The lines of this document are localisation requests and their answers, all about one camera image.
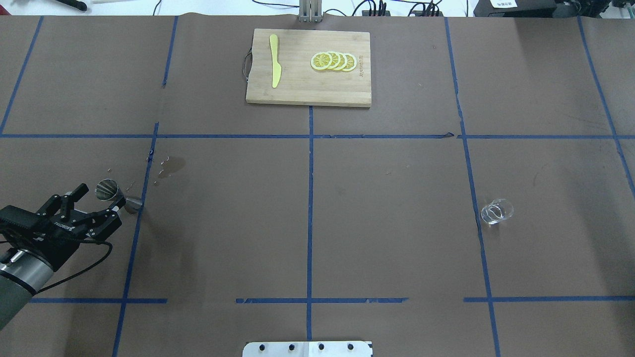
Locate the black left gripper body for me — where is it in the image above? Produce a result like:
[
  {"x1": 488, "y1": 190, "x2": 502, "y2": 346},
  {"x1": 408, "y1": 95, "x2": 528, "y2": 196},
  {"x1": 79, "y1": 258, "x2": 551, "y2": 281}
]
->
[{"x1": 0, "y1": 205, "x2": 84, "y2": 272}]

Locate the steel double jigger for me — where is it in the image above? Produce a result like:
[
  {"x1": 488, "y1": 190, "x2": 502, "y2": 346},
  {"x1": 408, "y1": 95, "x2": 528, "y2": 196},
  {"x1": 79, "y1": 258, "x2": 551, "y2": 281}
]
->
[{"x1": 94, "y1": 178, "x2": 142, "y2": 214}]

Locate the clear glass cup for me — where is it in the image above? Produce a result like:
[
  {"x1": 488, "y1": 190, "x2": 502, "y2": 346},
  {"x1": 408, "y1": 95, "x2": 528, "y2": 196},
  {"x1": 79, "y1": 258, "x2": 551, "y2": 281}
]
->
[{"x1": 480, "y1": 198, "x2": 514, "y2": 225}]

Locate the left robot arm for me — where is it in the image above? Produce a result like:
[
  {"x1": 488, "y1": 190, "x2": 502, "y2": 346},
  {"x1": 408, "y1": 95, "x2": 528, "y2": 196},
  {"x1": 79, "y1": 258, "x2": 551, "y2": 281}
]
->
[{"x1": 0, "y1": 183, "x2": 129, "y2": 327}]

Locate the yellow plastic knife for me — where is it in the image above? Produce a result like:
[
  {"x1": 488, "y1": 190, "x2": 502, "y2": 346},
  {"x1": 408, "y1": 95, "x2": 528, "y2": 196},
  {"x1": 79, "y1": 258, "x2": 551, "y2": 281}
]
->
[{"x1": 268, "y1": 34, "x2": 282, "y2": 89}]

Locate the bamboo cutting board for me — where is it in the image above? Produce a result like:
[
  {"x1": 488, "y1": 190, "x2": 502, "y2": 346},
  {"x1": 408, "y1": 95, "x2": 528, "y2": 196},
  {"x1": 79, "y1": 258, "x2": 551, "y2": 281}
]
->
[{"x1": 246, "y1": 28, "x2": 372, "y2": 108}]

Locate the lemon slice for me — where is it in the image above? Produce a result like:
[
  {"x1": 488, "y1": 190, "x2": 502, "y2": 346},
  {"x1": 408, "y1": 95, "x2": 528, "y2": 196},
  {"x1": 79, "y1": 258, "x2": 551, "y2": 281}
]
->
[
  {"x1": 334, "y1": 53, "x2": 348, "y2": 71},
  {"x1": 310, "y1": 52, "x2": 333, "y2": 71},
  {"x1": 327, "y1": 51, "x2": 342, "y2": 70},
  {"x1": 341, "y1": 54, "x2": 358, "y2": 72}
]

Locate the black electronics box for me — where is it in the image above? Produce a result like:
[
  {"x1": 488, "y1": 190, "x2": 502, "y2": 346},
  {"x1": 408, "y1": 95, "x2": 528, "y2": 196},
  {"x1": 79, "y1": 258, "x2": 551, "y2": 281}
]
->
[{"x1": 473, "y1": 0, "x2": 557, "y2": 18}]

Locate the black handled tool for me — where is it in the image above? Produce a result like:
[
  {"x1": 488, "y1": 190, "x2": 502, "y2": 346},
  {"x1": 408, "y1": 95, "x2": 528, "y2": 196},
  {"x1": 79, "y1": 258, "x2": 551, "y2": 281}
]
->
[{"x1": 56, "y1": 0, "x2": 88, "y2": 12}]

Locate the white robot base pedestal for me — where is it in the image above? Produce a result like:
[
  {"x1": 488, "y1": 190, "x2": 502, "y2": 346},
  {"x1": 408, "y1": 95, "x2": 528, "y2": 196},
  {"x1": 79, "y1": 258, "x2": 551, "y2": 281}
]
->
[{"x1": 242, "y1": 341, "x2": 374, "y2": 357}]

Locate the aluminium frame post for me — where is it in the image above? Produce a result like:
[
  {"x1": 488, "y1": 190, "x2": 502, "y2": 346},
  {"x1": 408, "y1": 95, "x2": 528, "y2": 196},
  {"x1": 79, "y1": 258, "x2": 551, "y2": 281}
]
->
[{"x1": 298, "y1": 0, "x2": 323, "y2": 23}]

